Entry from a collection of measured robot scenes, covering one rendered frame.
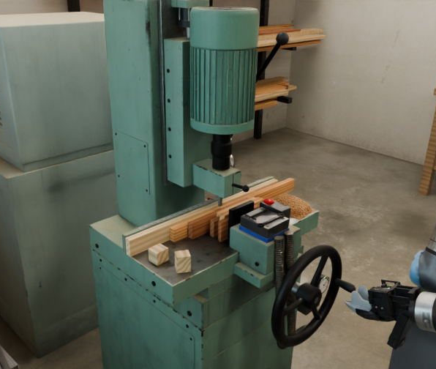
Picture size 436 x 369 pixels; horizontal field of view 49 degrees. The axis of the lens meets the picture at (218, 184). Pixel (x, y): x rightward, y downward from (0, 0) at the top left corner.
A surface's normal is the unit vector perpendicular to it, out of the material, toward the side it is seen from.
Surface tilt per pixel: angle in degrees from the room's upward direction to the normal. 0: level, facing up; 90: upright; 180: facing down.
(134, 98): 90
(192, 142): 90
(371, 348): 0
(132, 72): 90
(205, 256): 0
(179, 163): 90
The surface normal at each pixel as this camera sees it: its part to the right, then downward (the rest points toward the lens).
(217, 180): -0.72, 0.26
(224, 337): 0.69, 0.30
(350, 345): 0.02, -0.91
